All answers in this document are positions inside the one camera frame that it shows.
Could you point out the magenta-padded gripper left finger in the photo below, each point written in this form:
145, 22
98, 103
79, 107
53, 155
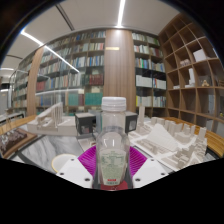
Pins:
74, 169

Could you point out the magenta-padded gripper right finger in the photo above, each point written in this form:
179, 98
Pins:
150, 170

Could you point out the clear plastic drink bottle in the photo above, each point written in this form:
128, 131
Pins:
112, 150

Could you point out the flat round red coaster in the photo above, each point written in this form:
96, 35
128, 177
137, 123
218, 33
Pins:
125, 185

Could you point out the white city block model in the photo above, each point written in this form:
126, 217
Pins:
166, 140

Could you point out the dark grey cube building model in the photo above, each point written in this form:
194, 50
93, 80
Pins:
85, 122

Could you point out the white sloped building model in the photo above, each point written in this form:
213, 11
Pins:
50, 121

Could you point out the narrow dark bookshelf unit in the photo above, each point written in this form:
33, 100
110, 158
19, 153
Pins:
148, 70

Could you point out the large dark bookshelf unit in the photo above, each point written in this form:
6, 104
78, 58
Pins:
73, 66

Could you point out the wooden cubby shelf unit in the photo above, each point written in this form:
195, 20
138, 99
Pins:
193, 73

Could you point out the straight ceiling light strip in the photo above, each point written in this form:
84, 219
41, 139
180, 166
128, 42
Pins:
121, 13

